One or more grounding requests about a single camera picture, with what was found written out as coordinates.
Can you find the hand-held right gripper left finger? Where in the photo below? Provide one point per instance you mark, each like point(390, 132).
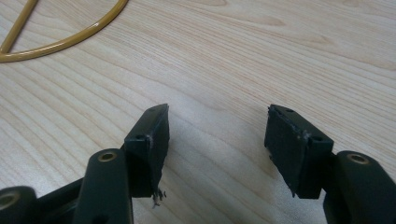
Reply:
point(146, 155)

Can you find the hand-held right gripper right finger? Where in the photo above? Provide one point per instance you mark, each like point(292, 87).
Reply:
point(299, 155)

